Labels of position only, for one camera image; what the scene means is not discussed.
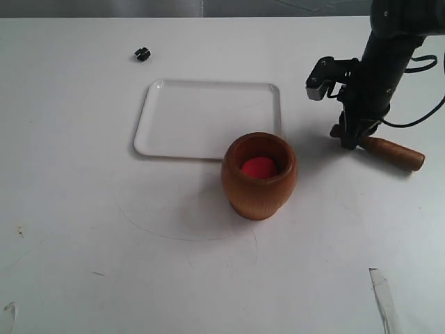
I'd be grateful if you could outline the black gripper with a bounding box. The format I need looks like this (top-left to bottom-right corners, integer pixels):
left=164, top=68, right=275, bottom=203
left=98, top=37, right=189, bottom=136
left=339, top=58, right=405, bottom=150

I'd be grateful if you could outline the wooden pestle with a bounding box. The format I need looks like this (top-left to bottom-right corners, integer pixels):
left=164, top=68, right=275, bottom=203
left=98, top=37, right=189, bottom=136
left=330, top=125, right=426, bottom=172

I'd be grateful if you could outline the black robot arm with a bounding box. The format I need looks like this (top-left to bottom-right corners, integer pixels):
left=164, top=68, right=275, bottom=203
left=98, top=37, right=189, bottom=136
left=339, top=0, right=444, bottom=150

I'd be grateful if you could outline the red ball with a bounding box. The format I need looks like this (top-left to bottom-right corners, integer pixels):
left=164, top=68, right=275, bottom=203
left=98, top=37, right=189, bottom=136
left=241, top=157, right=279, bottom=180

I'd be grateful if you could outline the brown wooden mortar cup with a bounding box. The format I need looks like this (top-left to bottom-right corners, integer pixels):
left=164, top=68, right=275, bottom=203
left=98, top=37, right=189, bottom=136
left=220, top=132, right=298, bottom=221

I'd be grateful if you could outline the clear tape strip right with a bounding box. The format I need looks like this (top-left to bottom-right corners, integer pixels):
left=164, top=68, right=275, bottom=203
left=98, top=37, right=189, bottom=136
left=369, top=268, right=403, bottom=334

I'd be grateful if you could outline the white rectangular tray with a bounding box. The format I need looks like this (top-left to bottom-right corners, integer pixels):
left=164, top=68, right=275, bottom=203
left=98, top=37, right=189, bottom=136
left=133, top=79, right=282, bottom=160

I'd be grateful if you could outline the small black clip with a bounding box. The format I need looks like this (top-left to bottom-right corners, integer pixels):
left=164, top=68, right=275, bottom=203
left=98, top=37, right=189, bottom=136
left=134, top=47, right=151, bottom=62

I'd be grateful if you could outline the clear tape piece left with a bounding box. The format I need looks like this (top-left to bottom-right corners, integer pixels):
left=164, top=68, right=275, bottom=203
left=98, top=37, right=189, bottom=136
left=1, top=302, right=17, bottom=333

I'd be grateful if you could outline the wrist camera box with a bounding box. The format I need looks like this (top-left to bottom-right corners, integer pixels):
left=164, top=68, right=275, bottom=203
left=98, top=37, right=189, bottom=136
left=305, top=56, right=359, bottom=101

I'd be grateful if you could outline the black cable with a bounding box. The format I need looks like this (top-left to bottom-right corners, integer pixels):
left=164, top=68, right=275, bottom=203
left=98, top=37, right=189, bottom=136
left=380, top=54, right=445, bottom=127

